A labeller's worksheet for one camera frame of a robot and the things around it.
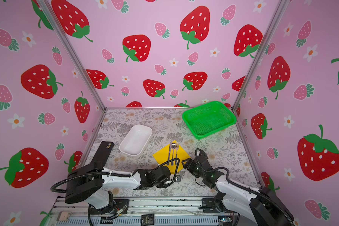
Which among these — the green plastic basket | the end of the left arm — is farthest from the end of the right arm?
the green plastic basket

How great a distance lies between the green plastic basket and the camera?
1.09 meters

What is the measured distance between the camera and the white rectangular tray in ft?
3.19

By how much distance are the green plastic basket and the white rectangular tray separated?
1.00ft

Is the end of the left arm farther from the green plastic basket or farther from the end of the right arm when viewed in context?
the green plastic basket
